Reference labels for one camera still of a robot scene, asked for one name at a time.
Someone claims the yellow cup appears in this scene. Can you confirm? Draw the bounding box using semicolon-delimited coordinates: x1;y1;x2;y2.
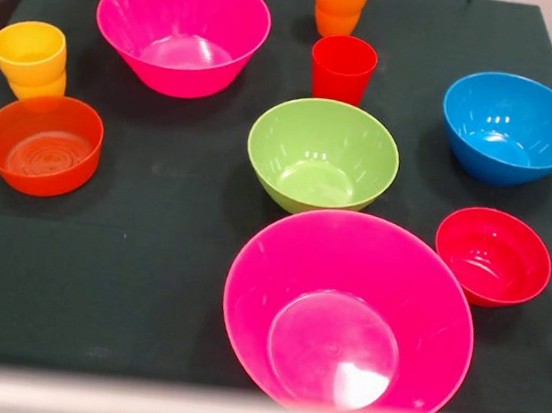
0;16;75;107

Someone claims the large pink bowl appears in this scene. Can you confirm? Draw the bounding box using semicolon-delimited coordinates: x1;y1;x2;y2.
86;0;276;109
210;195;490;413

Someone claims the orange bowl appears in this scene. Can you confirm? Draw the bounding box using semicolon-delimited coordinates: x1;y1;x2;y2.
0;87;110;205

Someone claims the green bowl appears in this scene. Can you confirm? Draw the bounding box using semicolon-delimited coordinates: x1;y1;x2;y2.
239;89;407;227

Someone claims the blue bowl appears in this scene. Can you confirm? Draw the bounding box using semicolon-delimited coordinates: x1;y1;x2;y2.
434;65;552;194

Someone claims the small crimson bowl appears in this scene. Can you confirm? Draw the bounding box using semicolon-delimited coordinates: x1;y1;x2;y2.
427;201;552;315

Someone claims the orange cup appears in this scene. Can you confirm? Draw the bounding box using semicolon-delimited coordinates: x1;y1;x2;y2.
306;0;372;42

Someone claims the red cup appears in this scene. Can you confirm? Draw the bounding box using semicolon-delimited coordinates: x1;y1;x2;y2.
305;31;382;110

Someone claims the dark green table cloth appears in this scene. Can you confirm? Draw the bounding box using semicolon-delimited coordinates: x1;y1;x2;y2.
0;0;552;413

